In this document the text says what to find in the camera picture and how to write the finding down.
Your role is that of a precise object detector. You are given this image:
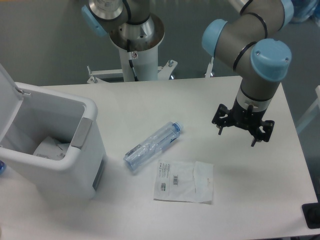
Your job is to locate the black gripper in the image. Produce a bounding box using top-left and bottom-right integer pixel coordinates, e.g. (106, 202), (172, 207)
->
(211, 96), (275, 147)

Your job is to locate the clear plastic water bottle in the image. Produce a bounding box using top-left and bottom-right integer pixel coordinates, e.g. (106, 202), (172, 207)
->
(123, 121), (184, 172)

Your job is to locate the white plastic packaging bag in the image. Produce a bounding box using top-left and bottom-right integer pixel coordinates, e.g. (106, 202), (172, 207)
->
(153, 161), (214, 204)

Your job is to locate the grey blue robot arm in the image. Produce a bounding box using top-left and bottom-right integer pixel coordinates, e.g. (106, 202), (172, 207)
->
(81, 0), (294, 143)

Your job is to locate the white trash can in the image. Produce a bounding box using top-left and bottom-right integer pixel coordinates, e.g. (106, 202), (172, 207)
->
(0, 83), (106, 199)

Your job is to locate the white paper trash in bin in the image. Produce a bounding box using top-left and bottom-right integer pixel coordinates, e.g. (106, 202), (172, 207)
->
(33, 136), (70, 161)

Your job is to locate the white trash can lid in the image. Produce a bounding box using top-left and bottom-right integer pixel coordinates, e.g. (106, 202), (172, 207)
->
(0, 65), (24, 141)

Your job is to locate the black device at table edge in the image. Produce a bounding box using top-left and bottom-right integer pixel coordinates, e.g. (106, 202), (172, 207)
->
(302, 202), (320, 229)

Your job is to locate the blue plastic bag on floor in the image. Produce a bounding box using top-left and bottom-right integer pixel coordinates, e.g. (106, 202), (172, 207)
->
(290, 0), (320, 24)

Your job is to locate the blue bottle cap at left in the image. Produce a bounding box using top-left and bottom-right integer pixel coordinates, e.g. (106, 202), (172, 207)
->
(0, 161), (6, 175)

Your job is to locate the white frame at right edge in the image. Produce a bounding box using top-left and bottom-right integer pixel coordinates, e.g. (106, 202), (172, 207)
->
(296, 85), (320, 135)

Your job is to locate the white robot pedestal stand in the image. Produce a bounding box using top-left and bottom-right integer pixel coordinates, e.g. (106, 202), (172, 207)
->
(86, 44), (216, 85)

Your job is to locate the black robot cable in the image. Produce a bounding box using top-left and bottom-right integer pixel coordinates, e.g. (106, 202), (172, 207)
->
(126, 39), (140, 82)

